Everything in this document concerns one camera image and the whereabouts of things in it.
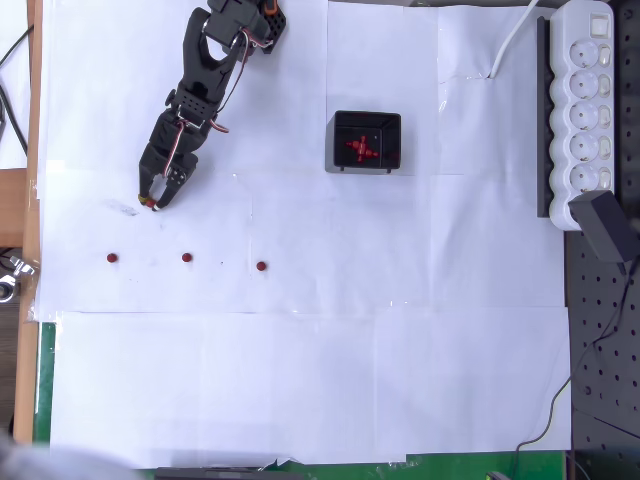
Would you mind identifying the thin black adapter cable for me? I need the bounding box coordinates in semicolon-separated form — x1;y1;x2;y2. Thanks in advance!
510;259;635;480

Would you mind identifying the white power strip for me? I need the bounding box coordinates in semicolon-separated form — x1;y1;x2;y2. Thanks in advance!
548;0;616;232

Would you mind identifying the black shelf rail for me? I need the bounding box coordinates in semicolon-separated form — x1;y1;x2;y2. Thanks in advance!
536;15;556;219

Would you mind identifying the dark ribbed panel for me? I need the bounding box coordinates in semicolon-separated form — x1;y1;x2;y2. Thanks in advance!
0;299;25;431

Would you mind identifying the black pegboard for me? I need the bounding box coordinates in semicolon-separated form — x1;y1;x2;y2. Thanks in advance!
563;0;640;480

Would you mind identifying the white power cable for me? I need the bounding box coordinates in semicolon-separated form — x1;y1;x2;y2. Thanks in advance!
487;0;542;81

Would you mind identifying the brown wooden board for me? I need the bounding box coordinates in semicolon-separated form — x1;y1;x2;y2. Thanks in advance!
0;0;45;444

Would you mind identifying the white paper table cover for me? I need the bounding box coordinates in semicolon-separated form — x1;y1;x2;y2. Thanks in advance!
32;0;574;471

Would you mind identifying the silver metal clamp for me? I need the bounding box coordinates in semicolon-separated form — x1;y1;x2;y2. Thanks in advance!
7;254;39;277

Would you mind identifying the green cutting mat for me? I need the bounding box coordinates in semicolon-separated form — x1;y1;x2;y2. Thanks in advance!
32;322;571;480

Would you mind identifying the blurred grey object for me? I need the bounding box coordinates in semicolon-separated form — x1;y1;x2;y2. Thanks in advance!
0;428;139;480

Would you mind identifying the flat black device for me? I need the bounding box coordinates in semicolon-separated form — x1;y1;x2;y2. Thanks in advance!
153;466;306;480

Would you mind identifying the black square bin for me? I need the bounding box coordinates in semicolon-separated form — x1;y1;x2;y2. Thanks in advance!
324;109;403;175

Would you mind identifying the black power adapter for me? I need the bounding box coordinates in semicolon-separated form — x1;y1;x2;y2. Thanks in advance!
568;189;634;265

